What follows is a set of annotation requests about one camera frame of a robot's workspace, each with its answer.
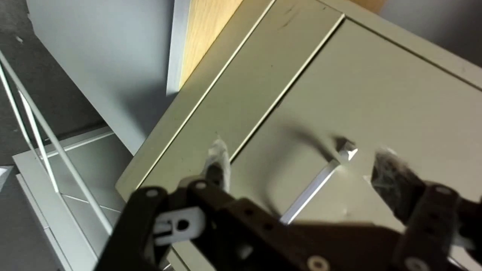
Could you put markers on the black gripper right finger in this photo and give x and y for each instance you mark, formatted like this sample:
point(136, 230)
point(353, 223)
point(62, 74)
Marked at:
point(396, 181)

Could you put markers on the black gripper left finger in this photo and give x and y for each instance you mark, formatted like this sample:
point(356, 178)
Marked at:
point(217, 173)

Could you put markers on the beige filing cabinet drawer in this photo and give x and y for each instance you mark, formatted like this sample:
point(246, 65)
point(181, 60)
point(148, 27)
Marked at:
point(401, 99)

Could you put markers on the beige metal filing cabinet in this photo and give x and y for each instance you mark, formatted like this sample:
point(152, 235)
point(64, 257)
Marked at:
point(226, 99)

